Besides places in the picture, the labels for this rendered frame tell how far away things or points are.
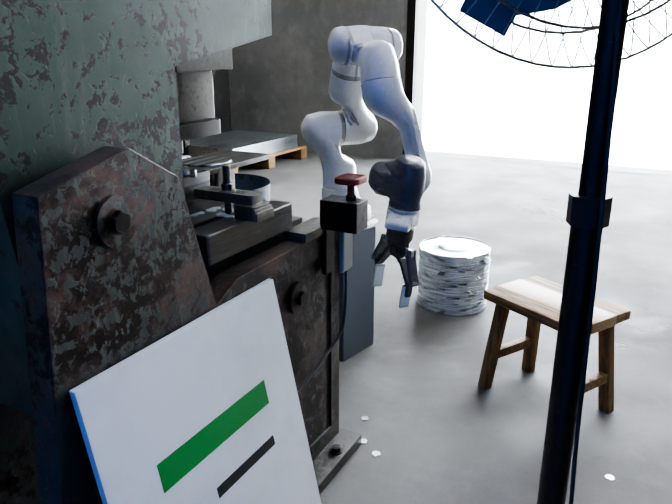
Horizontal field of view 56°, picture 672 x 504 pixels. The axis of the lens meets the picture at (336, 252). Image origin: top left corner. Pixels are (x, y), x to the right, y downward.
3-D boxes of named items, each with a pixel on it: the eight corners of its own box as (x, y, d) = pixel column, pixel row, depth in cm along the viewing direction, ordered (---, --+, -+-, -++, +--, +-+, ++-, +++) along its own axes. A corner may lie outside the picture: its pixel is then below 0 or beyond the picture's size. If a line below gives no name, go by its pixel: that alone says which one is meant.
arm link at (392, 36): (326, 64, 195) (334, 7, 184) (376, 64, 201) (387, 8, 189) (346, 94, 182) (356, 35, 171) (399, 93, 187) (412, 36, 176)
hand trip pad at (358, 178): (345, 203, 149) (346, 171, 147) (369, 206, 146) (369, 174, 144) (331, 210, 143) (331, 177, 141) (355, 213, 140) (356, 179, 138)
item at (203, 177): (158, 184, 146) (157, 164, 145) (210, 190, 139) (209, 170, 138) (129, 191, 138) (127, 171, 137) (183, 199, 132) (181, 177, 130)
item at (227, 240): (145, 205, 164) (142, 182, 162) (293, 228, 144) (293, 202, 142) (46, 234, 139) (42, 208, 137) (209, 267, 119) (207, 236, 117)
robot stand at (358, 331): (335, 330, 242) (335, 217, 228) (373, 344, 232) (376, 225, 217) (304, 347, 229) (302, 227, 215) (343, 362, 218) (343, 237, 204)
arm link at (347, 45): (401, 9, 168) (343, 7, 163) (407, 77, 169) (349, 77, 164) (373, 32, 186) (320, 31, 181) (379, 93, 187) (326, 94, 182)
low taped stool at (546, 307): (616, 413, 189) (632, 309, 179) (564, 439, 177) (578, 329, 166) (525, 366, 216) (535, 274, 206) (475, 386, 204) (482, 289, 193)
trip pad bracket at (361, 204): (331, 268, 155) (331, 189, 149) (367, 274, 151) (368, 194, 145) (319, 275, 150) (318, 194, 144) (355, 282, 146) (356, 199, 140)
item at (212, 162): (228, 198, 169) (225, 147, 165) (272, 204, 163) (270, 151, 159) (163, 220, 148) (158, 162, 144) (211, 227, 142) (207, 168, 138)
